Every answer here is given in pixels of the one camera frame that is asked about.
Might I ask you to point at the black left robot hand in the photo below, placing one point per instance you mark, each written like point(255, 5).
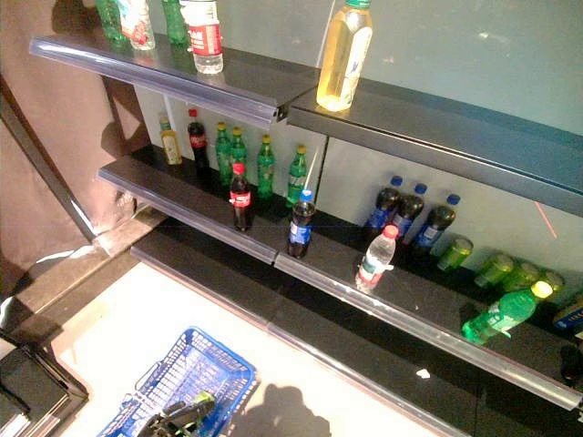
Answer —
point(173, 421)

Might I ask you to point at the blue plastic shopping basket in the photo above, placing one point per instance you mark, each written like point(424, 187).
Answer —
point(218, 359)

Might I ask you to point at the clear water bottle red label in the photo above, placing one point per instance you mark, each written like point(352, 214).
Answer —
point(375, 259)

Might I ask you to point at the black display counter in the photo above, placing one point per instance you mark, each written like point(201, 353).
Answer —
point(36, 387)

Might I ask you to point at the black base shelf board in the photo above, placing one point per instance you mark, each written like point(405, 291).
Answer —
point(205, 268)
point(387, 364)

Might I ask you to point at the dark stone plinth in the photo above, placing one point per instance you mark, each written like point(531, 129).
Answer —
point(68, 277)

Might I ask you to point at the dark shelf board clear strip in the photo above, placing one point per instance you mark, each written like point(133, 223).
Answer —
point(191, 205)
point(255, 82)
point(410, 305)

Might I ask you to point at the Coca-Cola bottle red cap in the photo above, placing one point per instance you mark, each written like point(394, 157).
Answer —
point(240, 200)
point(198, 141)

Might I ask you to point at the white paper scrap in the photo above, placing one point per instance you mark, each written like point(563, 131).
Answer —
point(422, 373)

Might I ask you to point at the small yellow tea bottle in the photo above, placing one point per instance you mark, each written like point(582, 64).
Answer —
point(171, 148)

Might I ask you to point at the large water bottle red label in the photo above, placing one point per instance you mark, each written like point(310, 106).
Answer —
point(205, 41)

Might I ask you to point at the dark shelf board plain edge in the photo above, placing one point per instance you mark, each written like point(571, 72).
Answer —
point(432, 136)

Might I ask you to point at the large green soda bottle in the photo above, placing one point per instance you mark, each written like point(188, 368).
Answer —
point(109, 20)
point(174, 23)

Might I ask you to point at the large yellow tea bottle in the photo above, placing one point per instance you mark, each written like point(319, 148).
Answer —
point(341, 59)

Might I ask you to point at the blue Oreo cookie box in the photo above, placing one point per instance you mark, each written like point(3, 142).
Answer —
point(571, 316)

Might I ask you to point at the dark metal frame post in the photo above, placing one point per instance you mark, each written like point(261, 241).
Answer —
point(41, 159)

